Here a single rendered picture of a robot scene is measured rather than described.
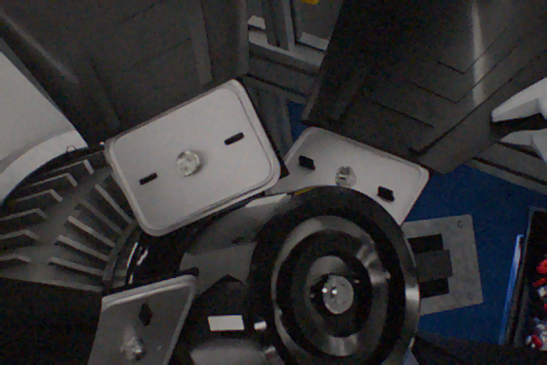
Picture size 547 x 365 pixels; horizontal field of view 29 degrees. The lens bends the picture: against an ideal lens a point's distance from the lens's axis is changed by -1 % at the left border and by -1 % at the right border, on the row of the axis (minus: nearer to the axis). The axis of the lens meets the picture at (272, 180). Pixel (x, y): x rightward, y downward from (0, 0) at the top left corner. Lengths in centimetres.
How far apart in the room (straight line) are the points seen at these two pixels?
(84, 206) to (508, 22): 32
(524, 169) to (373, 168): 49
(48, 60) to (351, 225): 19
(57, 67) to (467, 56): 28
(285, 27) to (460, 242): 41
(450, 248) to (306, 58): 41
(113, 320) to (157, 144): 11
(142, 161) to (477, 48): 25
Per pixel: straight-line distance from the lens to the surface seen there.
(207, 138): 60
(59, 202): 70
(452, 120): 69
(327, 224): 58
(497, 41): 75
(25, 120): 80
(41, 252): 68
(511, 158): 115
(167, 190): 61
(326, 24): 235
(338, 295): 57
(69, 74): 61
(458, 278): 85
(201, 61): 59
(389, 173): 67
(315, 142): 69
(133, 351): 57
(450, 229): 85
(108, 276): 65
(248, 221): 57
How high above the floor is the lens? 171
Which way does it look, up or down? 52 degrees down
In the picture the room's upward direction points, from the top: 10 degrees counter-clockwise
